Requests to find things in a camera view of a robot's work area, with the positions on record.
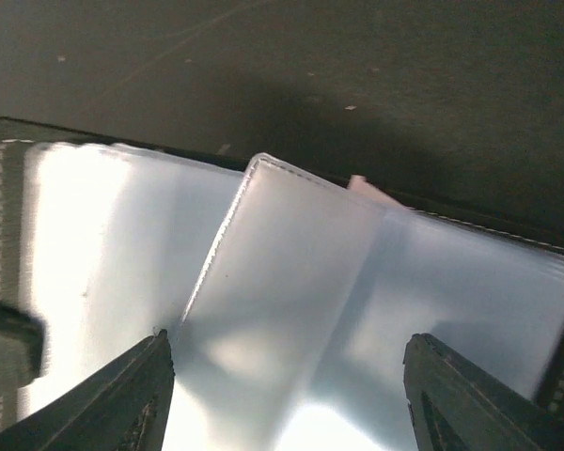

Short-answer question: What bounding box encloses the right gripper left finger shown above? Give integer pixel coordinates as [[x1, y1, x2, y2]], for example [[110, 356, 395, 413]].
[[0, 330, 175, 450]]

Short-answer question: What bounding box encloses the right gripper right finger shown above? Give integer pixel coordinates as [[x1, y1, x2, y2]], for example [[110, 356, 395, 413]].
[[403, 334, 564, 450]]

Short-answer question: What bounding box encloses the black leather card holder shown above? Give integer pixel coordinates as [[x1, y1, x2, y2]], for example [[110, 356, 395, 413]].
[[0, 118, 564, 450]]

